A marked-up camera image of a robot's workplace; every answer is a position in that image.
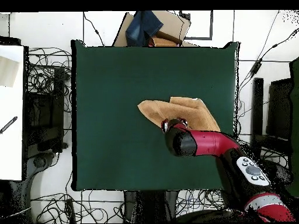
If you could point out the orange terry towel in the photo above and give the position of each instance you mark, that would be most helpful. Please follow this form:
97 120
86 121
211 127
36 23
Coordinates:
186 109

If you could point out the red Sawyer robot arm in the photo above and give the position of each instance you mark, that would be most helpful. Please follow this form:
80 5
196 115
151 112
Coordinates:
210 142

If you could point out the black flat panel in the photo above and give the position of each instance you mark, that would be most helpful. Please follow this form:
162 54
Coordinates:
279 109

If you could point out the black upright bar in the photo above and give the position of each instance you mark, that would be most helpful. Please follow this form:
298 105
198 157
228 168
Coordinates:
257 105

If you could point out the dark green table cloth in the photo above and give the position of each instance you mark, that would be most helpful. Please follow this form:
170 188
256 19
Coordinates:
112 93

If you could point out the orange cloth in box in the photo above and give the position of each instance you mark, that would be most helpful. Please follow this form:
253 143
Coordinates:
163 42

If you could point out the dark brown cloth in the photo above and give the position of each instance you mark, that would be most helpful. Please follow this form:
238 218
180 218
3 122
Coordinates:
168 36

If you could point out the brown cardboard box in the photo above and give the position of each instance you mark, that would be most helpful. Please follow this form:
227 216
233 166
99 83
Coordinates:
172 21

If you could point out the blue denim jeans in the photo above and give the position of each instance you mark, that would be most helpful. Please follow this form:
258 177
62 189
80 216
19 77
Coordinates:
142 25

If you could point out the dark green draped cloth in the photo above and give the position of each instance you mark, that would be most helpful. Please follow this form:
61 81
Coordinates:
295 116

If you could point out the grey chair base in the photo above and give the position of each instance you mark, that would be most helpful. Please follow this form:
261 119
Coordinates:
283 173

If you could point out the black equipment rack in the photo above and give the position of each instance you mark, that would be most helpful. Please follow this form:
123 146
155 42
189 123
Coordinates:
44 116

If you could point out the black power strip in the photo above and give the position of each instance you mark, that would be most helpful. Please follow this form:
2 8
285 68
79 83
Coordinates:
70 210

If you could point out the white side table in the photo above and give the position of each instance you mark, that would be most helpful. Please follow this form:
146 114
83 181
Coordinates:
11 151

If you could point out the black striped stick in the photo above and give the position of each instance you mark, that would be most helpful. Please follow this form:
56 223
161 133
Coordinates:
8 124

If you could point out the beige box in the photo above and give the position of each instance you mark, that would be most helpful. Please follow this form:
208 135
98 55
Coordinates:
8 71

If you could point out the black low box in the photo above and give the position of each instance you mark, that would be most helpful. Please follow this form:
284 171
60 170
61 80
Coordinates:
9 40

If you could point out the black rectangular floor frame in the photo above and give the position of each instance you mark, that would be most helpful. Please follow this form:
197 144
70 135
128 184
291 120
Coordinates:
198 38

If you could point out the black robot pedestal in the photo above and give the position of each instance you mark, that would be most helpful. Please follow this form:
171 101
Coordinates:
149 207

